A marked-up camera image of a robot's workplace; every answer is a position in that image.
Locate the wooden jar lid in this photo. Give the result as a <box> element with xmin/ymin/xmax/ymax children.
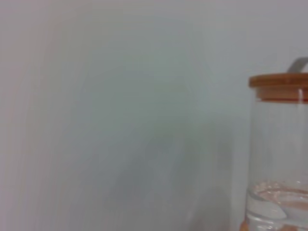
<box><xmin>248</xmin><ymin>73</ymin><xmax>308</xmax><ymax>102</ymax></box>

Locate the glass water dispenser jar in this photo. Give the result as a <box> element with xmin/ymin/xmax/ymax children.
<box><xmin>244</xmin><ymin>95</ymin><xmax>308</xmax><ymax>231</ymax></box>

